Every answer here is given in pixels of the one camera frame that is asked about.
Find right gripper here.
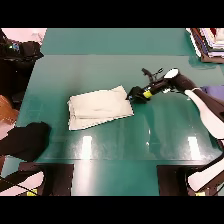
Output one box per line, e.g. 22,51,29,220
127,85,155,104

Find beige garment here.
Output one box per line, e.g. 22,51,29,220
67,84,135,132

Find purple garment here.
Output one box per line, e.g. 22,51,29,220
200,84,224,100

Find stack of folded clothes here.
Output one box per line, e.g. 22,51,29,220
185,27,224,65

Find black garment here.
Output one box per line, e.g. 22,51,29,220
0,121,52,163

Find brown garment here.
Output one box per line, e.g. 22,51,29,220
0,94,20,126

